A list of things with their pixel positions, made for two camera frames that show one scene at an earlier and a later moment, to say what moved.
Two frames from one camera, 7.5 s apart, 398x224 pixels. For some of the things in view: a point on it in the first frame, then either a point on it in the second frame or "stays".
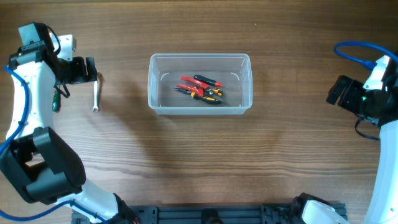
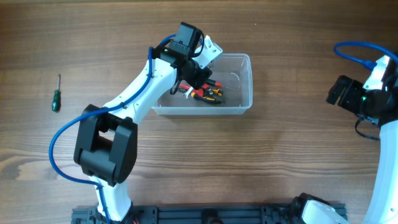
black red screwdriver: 210,81 stays
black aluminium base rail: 204,214 stays
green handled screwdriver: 56,101 stays
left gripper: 81,75 -> 198,80
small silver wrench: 95,107 -> 188,92
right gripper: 347,101 stays
